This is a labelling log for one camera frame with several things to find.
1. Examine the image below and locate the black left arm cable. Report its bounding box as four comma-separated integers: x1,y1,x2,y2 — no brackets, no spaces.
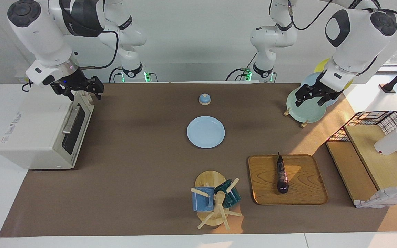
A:
269,0,334,31

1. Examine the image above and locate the yellow plate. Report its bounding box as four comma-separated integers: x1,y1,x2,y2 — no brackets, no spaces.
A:
314,57,355,92

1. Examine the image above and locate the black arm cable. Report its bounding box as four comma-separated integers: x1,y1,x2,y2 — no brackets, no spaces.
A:
269,0,334,31
80,30,120,70

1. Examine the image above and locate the pale green plate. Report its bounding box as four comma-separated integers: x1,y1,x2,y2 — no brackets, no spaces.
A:
286,87,327,123

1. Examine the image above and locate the dark green mug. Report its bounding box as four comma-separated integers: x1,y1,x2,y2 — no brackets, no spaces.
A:
214,179,242,208

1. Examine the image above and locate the cream toaster oven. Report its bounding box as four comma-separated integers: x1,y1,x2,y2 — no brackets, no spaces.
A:
0,80,95,170

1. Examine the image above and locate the blue mug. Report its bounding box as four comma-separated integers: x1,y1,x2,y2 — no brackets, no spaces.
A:
192,187,216,212

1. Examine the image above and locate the wooden plate rack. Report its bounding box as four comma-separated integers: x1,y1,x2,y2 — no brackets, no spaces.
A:
283,107,311,128

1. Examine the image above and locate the brown table mat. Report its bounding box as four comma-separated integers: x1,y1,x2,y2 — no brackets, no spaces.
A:
0,83,397,238

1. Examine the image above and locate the dark purple eggplant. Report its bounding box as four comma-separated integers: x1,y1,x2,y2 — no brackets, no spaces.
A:
276,152,290,194

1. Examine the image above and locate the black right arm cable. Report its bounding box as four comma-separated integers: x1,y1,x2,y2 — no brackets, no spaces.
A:
80,30,120,70

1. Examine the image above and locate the white cup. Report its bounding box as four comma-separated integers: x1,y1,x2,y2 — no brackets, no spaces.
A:
374,117,397,156

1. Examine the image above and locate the small light blue plate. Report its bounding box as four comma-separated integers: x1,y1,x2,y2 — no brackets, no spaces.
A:
187,116,225,149

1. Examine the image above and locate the glass oven door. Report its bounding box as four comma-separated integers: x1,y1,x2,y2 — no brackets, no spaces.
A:
58,92,95,162

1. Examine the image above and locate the wooden shelf with wire basket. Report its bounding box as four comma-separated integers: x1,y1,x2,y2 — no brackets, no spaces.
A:
325,111,397,209

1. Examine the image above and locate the wooden serving tray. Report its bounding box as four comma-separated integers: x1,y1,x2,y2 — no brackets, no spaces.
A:
248,154,328,205

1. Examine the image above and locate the large light blue plate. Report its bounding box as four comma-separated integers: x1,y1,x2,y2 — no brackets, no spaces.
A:
301,72,341,107

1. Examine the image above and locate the wooden mug tree stand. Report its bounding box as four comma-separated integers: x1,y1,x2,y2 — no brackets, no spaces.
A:
191,170,243,231

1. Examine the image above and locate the black looped wall cable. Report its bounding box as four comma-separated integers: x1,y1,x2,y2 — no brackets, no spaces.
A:
22,69,51,92

